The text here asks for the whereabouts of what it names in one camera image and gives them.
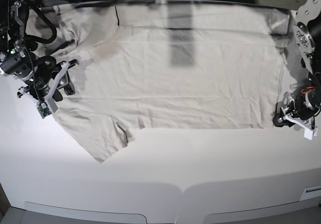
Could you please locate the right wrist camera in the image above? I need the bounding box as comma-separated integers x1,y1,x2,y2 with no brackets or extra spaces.
37,98,58,119

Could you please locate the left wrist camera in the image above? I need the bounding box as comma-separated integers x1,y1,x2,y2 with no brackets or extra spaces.
303,129,314,140

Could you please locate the white label sticker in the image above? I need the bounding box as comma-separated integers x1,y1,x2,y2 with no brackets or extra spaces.
300,186,321,201

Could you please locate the beige T-shirt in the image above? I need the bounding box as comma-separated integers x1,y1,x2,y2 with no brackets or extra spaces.
37,4,289,162

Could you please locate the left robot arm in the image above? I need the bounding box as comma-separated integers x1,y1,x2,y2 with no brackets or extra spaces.
273,0,320,140

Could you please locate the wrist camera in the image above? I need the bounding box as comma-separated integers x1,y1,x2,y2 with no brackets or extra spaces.
37,98,58,119
303,129,314,140

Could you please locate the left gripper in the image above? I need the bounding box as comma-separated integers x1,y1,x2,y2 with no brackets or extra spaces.
272,90,320,130

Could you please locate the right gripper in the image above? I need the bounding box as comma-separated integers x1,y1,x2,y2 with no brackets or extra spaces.
17,59,78,105

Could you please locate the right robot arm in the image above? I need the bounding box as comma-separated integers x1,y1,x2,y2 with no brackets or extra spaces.
1,0,75,105

